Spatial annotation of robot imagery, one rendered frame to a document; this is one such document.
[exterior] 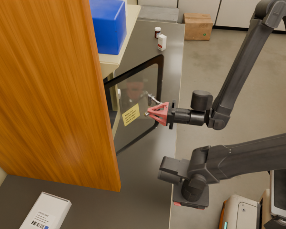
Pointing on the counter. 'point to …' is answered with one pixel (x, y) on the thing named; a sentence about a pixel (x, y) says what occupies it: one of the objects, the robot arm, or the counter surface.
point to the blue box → (109, 25)
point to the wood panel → (49, 94)
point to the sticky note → (130, 115)
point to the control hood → (109, 68)
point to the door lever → (154, 106)
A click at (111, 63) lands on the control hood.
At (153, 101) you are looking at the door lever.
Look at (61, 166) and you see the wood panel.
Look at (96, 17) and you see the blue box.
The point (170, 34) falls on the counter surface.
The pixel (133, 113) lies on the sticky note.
